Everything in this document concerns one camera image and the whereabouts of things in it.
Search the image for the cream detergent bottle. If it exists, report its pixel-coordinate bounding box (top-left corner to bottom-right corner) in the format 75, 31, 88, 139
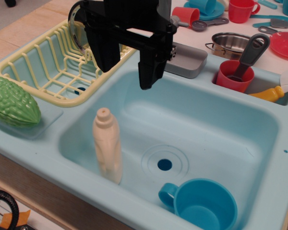
92, 107, 122, 184

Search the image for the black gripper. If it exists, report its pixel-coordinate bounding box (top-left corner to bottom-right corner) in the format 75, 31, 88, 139
81, 0, 177, 90

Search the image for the grey black spatula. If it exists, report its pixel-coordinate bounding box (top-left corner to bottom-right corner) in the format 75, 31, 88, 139
232, 34, 270, 80

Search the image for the steel pot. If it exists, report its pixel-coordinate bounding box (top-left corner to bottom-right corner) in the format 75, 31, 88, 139
205, 32, 250, 60

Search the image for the blue cup on plate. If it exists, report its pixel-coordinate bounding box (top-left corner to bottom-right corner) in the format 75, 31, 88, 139
189, 0, 216, 15

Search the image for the blue cup in sink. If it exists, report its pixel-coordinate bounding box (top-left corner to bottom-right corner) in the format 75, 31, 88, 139
158, 179, 238, 230

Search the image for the black wheel top left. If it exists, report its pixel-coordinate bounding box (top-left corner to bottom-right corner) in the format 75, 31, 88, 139
4, 0, 16, 8

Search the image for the red mug upright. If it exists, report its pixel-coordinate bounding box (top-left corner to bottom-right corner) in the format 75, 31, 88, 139
228, 0, 261, 23

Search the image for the yellow toy bottle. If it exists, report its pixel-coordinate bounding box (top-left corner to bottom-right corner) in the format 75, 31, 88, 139
249, 86, 285, 102

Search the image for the orange tape piece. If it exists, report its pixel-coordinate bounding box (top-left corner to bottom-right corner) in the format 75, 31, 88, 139
0, 210, 31, 230

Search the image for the red plate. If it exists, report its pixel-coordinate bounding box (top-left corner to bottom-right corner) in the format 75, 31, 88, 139
270, 32, 288, 59

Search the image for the grey measuring spoon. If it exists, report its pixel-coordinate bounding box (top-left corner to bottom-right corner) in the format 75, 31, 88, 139
191, 17, 229, 32

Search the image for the teal utensil top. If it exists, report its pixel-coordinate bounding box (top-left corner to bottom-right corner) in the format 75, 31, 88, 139
258, 0, 277, 10

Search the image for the black cable loop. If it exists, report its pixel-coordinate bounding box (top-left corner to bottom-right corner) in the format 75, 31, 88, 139
0, 189, 20, 228

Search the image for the red cup in holder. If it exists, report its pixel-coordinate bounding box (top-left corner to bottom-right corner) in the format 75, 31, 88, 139
215, 60, 254, 93

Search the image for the green bitter gourd toy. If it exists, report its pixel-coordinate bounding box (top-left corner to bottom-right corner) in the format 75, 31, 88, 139
0, 77, 41, 127

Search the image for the red cup lying down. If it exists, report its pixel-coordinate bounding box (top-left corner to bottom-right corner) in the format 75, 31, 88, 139
170, 7, 200, 27

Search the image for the blue plate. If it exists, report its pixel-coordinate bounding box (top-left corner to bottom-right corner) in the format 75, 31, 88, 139
183, 0, 225, 21

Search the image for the grey utensil handle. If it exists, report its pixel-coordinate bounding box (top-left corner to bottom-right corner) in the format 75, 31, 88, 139
258, 26, 278, 35

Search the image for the yellow drying rack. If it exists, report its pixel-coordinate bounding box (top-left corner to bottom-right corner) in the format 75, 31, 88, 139
0, 21, 136, 107

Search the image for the teal toy knife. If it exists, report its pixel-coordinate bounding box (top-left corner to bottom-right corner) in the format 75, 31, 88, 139
249, 14, 288, 28

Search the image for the grey toy faucet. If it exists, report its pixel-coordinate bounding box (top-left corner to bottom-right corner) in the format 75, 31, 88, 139
157, 0, 207, 79

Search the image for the metal pot lid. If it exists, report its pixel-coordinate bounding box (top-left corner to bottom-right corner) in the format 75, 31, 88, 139
68, 0, 90, 55

